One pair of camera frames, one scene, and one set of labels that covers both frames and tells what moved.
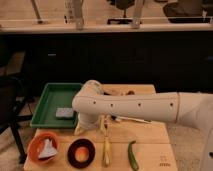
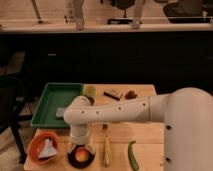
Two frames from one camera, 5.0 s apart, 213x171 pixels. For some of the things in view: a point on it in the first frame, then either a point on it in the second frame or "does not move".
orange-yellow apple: x=81 y=154 does not move
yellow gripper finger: x=79 y=130 to x=71 y=146
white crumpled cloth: x=49 y=149 does not move
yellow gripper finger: x=102 y=124 to x=91 y=148
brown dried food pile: x=130 y=92 does not move
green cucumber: x=132 y=159 does not move
